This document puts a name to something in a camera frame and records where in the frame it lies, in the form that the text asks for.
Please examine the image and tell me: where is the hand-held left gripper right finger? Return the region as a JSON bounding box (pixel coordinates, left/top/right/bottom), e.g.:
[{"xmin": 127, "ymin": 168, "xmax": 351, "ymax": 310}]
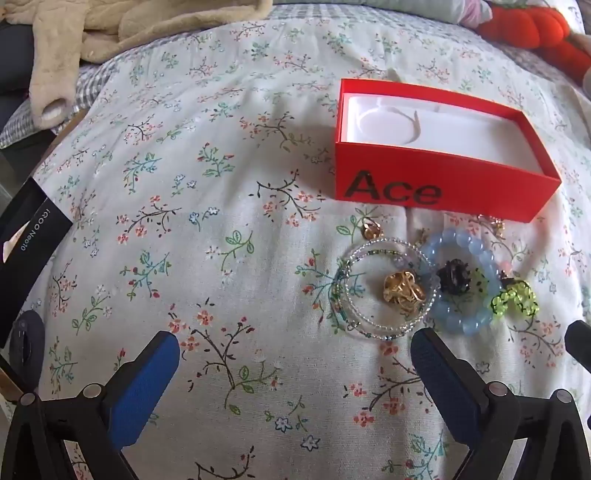
[{"xmin": 410, "ymin": 328, "xmax": 591, "ymax": 480}]

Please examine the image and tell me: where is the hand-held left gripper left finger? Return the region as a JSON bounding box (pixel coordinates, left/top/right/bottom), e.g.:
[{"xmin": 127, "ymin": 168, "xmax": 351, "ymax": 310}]
[{"xmin": 0, "ymin": 330, "xmax": 181, "ymax": 480}]

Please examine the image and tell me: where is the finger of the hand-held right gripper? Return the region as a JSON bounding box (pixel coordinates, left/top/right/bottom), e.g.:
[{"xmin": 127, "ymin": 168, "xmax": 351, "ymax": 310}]
[{"xmin": 564, "ymin": 320, "xmax": 591, "ymax": 371}]

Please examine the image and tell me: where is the green beaded bracelet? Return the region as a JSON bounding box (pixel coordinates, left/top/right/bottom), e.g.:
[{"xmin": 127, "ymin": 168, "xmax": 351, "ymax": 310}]
[{"xmin": 489, "ymin": 277, "xmax": 540, "ymax": 321}]

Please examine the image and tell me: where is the gold ring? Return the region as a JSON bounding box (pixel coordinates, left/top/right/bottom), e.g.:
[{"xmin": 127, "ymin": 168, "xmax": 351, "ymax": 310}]
[{"xmin": 381, "ymin": 270, "xmax": 428, "ymax": 313}]

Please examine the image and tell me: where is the clear beaded coil bracelet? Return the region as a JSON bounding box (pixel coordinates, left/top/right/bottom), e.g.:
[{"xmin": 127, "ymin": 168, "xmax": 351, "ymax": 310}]
[{"xmin": 333, "ymin": 236, "xmax": 437, "ymax": 341}]

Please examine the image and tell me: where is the black flower ring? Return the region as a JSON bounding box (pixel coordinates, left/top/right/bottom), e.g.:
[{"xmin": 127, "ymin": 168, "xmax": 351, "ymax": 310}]
[{"xmin": 436, "ymin": 259, "xmax": 472, "ymax": 293}]

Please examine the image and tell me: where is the blue bead bracelet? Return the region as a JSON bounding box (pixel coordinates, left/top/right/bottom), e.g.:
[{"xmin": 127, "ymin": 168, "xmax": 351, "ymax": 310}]
[{"xmin": 422, "ymin": 228, "xmax": 503, "ymax": 333}]

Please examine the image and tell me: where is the gold chain earring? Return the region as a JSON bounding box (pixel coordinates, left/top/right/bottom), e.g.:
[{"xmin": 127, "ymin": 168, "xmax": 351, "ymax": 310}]
[{"xmin": 478, "ymin": 213, "xmax": 506, "ymax": 238}]

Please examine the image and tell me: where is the red cardboard box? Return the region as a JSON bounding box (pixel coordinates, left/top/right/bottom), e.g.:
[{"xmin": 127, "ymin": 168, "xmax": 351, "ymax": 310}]
[{"xmin": 334, "ymin": 78, "xmax": 563, "ymax": 224}]

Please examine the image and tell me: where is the dark round object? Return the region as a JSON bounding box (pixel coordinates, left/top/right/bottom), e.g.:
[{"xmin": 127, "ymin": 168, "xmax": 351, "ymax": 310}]
[{"xmin": 10, "ymin": 311, "xmax": 45, "ymax": 385}]

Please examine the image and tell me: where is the black cardboard box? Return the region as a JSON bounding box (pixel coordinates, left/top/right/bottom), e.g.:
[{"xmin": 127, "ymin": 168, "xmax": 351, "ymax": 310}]
[{"xmin": 0, "ymin": 178, "xmax": 74, "ymax": 349}]

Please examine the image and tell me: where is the floral bedsheet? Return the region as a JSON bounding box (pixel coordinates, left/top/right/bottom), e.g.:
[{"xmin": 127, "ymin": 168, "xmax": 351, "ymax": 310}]
[{"xmin": 0, "ymin": 2, "xmax": 591, "ymax": 480}]

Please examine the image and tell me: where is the orange plush toy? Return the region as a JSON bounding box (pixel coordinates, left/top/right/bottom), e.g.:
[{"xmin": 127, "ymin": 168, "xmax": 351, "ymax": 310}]
[{"xmin": 477, "ymin": 0, "xmax": 591, "ymax": 88}]

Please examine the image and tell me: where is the beige plush garment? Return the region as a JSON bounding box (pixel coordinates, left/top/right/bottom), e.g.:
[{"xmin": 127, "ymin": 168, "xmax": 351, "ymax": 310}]
[{"xmin": 30, "ymin": 0, "xmax": 274, "ymax": 125}]

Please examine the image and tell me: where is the pink and white cloth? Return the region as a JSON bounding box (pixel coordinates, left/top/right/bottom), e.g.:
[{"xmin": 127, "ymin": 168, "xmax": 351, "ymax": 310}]
[{"xmin": 365, "ymin": 0, "xmax": 492, "ymax": 29}]

